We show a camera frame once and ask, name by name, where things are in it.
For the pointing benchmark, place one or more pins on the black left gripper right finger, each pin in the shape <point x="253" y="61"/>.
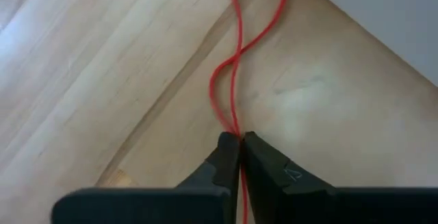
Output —
<point x="273" y="183"/>

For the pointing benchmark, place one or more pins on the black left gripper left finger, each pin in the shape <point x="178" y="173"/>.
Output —
<point x="212" y="183"/>

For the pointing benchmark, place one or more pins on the red rubber band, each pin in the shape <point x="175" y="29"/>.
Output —
<point x="240" y="50"/>

